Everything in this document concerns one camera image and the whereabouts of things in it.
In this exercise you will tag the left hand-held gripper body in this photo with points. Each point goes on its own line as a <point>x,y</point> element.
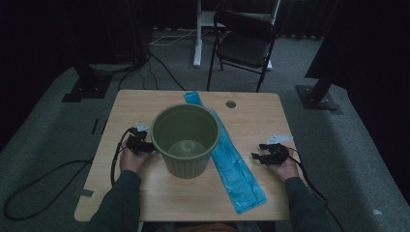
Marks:
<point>137,143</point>

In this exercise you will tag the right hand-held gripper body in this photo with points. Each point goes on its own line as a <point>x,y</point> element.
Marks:
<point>278,154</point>

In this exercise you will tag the blue plastic bag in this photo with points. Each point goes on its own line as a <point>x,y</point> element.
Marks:
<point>238,180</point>

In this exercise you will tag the green plastic bin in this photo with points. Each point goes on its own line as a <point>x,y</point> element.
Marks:
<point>185,129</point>

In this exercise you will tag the person's right hand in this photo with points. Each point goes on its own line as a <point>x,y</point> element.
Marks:
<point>288,170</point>

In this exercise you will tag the person's left hand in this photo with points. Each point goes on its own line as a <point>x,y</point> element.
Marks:
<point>132,162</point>

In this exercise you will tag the black tape strip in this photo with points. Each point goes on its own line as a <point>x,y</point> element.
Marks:
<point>94,126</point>

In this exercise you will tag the black stand base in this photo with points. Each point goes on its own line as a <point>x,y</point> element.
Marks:
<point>88,87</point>
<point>317,100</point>

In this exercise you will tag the grey tape piece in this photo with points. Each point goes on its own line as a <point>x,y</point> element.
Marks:
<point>86,193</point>

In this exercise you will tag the black folding chair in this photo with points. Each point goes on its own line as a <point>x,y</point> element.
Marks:
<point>243,48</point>

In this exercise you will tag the white paper scrap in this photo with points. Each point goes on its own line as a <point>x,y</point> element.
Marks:
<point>377,212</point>

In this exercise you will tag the black curtain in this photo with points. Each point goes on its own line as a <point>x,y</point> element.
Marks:
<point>370,48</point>
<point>38,48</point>

